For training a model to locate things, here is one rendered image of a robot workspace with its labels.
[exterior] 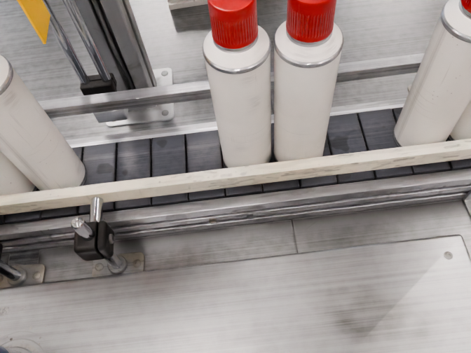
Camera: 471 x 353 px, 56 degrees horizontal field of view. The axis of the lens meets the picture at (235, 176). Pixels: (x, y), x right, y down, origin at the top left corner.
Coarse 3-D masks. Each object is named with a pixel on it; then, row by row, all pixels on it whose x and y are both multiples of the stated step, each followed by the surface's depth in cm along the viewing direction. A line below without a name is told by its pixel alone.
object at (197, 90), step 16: (352, 64) 42; (368, 64) 42; (384, 64) 42; (400, 64) 42; (416, 64) 42; (272, 80) 42; (336, 80) 42; (352, 80) 43; (80, 96) 43; (96, 96) 42; (112, 96) 42; (128, 96) 42; (144, 96) 42; (160, 96) 42; (176, 96) 42; (192, 96) 42; (208, 96) 43; (48, 112) 42; (64, 112) 43; (80, 112) 43; (96, 112) 43
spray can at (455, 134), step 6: (468, 108) 42; (462, 114) 43; (468, 114) 42; (462, 120) 44; (468, 120) 43; (456, 126) 45; (462, 126) 44; (468, 126) 43; (456, 132) 45; (462, 132) 44; (468, 132) 44; (450, 138) 46; (456, 138) 46; (462, 138) 45; (468, 138) 44
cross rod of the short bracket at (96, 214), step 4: (92, 200) 43; (96, 200) 43; (100, 200) 43; (92, 204) 43; (96, 204) 43; (100, 204) 43; (92, 208) 42; (96, 208) 42; (100, 208) 43; (92, 212) 42; (96, 212) 42; (100, 212) 42; (92, 216) 42; (96, 216) 42; (100, 216) 42; (92, 220) 42; (96, 220) 42; (100, 220) 42
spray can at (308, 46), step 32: (288, 0) 30; (320, 0) 29; (288, 32) 32; (320, 32) 31; (288, 64) 33; (320, 64) 32; (288, 96) 36; (320, 96) 36; (288, 128) 40; (320, 128) 40
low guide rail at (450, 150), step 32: (288, 160) 43; (320, 160) 43; (352, 160) 42; (384, 160) 42; (416, 160) 43; (448, 160) 44; (32, 192) 43; (64, 192) 43; (96, 192) 43; (128, 192) 43; (160, 192) 44
